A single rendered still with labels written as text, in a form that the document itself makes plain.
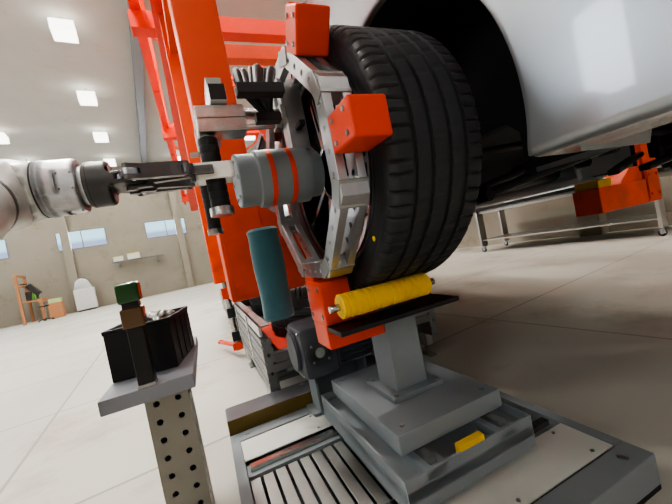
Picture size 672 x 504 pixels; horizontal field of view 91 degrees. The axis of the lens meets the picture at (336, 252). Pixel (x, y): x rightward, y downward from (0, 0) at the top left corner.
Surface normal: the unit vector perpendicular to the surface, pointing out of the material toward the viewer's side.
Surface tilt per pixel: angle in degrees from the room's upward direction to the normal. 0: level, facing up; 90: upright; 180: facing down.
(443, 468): 90
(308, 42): 125
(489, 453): 90
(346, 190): 90
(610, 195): 90
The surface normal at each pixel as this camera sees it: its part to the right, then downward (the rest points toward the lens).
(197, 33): 0.37, -0.06
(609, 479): -0.20, -0.98
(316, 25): 0.42, 0.51
